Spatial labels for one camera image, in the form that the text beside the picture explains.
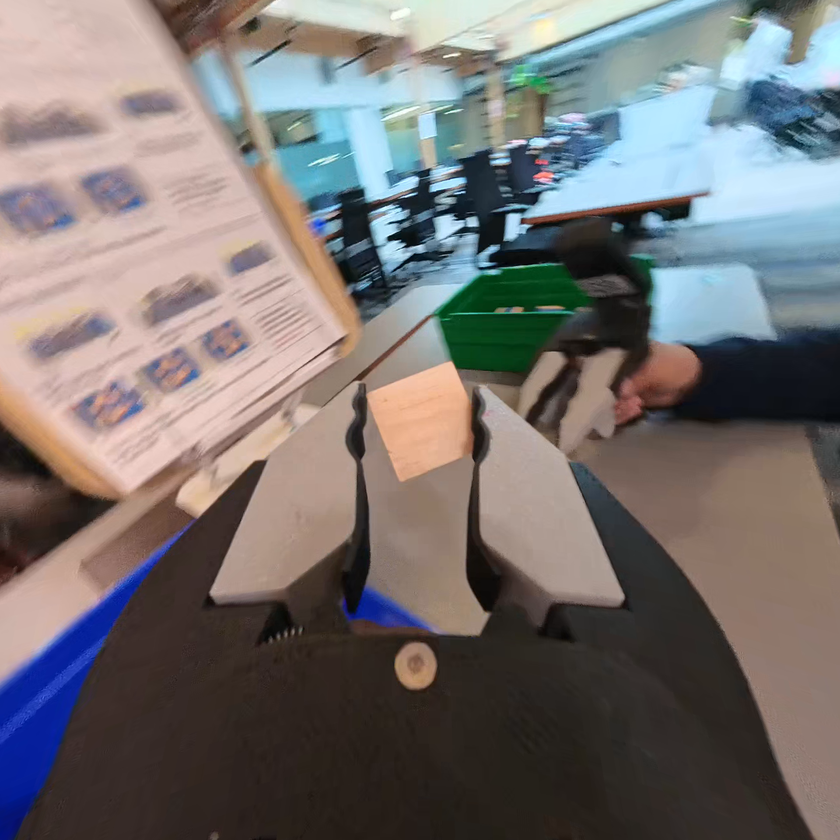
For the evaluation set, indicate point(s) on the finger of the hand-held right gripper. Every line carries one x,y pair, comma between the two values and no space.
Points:
541,387
594,394

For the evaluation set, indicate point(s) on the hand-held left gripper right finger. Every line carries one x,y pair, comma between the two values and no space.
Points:
551,525

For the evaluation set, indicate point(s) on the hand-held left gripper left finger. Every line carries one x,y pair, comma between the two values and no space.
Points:
289,525

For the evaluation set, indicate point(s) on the green plastic bin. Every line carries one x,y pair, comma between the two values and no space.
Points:
485,341

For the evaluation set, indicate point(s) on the wooden cube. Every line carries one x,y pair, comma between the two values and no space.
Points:
420,420
510,308
550,308

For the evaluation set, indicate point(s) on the blue plastic bin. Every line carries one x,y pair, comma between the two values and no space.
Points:
39,709

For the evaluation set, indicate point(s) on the person's right hand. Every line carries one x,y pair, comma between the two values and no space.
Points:
663,380

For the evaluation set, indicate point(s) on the white document stand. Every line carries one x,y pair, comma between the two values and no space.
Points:
216,479

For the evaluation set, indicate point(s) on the low white cabinet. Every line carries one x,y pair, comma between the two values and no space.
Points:
709,302

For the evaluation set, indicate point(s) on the white table with wooden edge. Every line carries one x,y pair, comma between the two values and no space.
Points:
623,184

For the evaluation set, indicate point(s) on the instruction sheet on stand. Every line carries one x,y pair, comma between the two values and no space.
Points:
315,262

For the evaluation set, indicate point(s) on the printed instruction sheet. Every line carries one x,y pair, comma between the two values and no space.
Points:
131,229

